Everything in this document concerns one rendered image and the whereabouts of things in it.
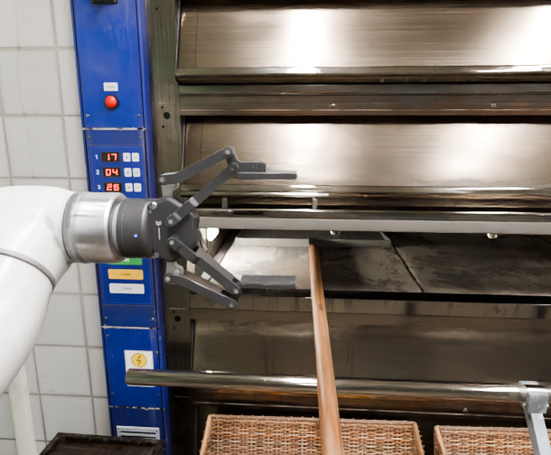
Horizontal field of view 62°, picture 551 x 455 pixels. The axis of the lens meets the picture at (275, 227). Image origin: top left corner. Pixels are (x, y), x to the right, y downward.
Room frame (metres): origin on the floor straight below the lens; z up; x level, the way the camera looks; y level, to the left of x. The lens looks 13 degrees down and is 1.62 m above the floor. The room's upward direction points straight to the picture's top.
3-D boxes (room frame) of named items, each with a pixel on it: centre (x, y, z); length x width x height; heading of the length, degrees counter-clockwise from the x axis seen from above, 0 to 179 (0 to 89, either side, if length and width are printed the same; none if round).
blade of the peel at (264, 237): (1.75, -0.14, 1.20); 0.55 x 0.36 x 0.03; 87
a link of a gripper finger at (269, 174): (0.55, 0.01, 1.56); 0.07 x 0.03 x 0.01; 87
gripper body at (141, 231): (0.56, 0.14, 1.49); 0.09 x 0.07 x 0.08; 87
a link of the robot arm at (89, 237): (0.57, 0.22, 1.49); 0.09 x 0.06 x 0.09; 177
